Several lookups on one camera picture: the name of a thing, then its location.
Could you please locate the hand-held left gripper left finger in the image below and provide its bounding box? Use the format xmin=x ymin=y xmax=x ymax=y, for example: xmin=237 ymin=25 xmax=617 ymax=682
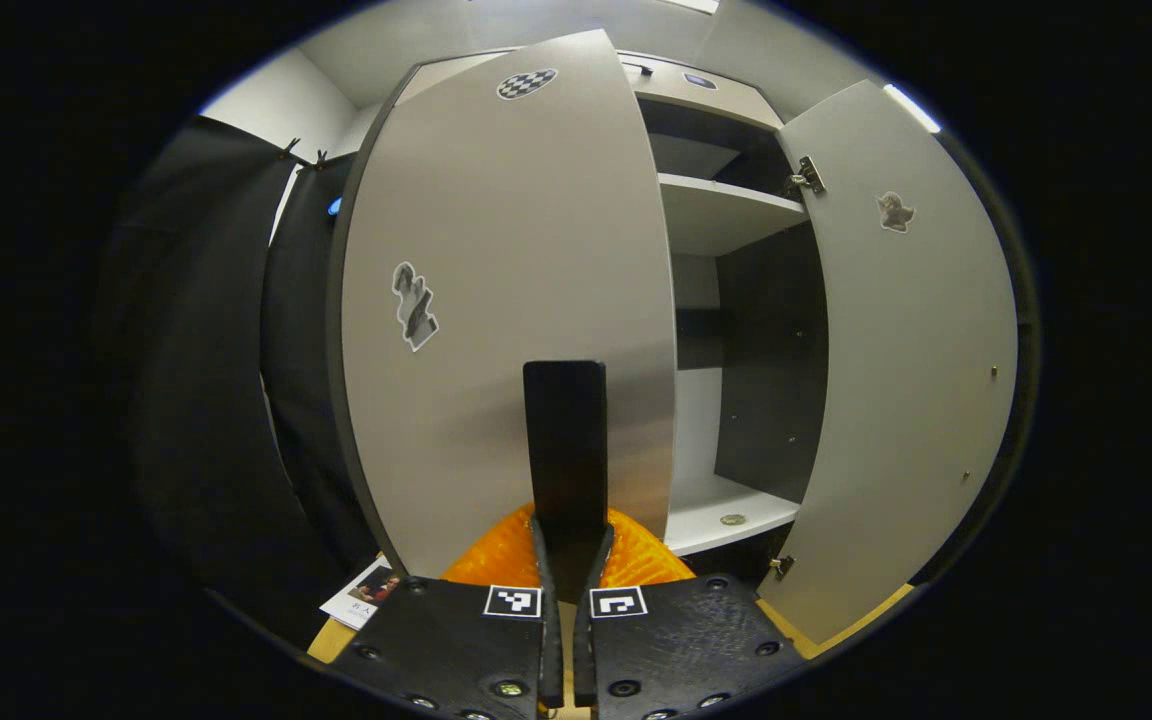
xmin=331 ymin=505 xmax=566 ymax=720

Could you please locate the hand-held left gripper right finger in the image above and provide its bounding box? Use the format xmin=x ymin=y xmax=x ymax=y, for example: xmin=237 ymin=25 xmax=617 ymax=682
xmin=573 ymin=505 xmax=812 ymax=720

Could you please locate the beige cabinet door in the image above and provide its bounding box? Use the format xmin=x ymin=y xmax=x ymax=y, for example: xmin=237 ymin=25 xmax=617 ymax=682
xmin=756 ymin=80 xmax=1021 ymax=647
xmin=326 ymin=28 xmax=679 ymax=603

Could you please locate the black backdrop cloth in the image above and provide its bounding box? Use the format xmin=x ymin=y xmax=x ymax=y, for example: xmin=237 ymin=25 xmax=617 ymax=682
xmin=96 ymin=115 xmax=399 ymax=641

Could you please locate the beige cabinet drawer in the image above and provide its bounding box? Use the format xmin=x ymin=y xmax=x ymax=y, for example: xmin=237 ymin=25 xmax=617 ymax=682
xmin=621 ymin=55 xmax=787 ymax=132

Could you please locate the beige double-door shoe cabinet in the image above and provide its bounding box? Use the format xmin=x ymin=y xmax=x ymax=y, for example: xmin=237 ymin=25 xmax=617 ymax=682
xmin=391 ymin=48 xmax=833 ymax=583

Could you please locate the small ceiling light panel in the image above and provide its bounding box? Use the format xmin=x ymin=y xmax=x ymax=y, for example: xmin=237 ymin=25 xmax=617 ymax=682
xmin=884 ymin=83 xmax=943 ymax=135

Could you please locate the white book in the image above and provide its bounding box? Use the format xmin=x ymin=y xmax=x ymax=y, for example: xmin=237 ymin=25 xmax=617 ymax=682
xmin=319 ymin=558 xmax=408 ymax=631

